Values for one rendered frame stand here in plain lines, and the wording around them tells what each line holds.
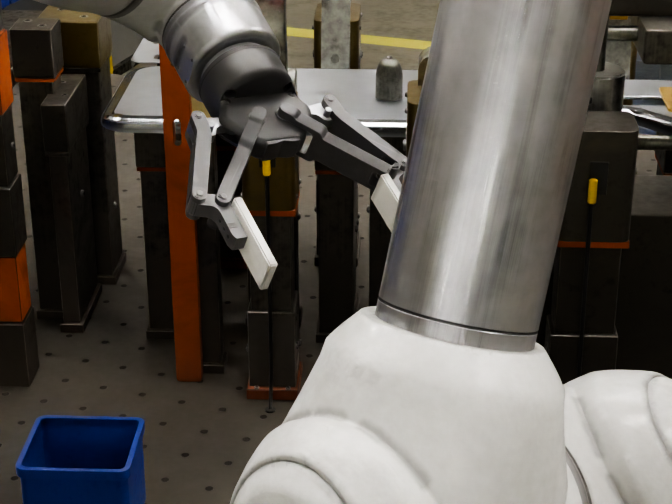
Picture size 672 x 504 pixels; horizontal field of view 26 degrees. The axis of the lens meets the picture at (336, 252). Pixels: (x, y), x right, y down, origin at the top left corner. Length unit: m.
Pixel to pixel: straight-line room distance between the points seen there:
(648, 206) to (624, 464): 0.60
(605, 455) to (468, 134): 0.26
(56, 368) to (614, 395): 0.92
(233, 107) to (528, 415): 0.46
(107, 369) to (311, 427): 0.94
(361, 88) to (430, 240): 0.92
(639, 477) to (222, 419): 0.76
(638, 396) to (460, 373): 0.20
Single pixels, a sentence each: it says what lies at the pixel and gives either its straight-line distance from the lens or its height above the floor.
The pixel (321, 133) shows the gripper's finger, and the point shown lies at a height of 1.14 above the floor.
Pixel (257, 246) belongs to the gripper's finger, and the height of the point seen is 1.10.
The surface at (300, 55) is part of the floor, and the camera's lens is 5.29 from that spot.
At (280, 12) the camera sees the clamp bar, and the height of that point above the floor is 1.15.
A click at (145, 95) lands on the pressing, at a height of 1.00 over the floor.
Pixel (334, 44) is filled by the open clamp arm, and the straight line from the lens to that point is 1.86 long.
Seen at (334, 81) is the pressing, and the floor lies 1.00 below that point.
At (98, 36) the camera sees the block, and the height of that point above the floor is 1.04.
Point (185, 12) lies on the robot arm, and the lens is 1.25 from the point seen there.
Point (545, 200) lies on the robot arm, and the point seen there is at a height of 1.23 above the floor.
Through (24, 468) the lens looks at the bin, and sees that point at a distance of 1.42.
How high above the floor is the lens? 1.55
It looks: 25 degrees down
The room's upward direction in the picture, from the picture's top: straight up
